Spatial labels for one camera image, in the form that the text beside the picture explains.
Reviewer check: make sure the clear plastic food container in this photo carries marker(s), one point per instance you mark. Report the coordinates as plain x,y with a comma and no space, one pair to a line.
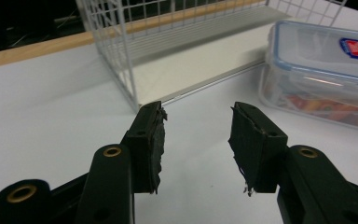
320,71

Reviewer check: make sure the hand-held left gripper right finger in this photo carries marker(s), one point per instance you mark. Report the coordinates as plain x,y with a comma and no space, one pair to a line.
261,146

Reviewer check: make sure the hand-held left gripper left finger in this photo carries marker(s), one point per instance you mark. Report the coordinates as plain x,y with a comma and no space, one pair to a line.
144,146

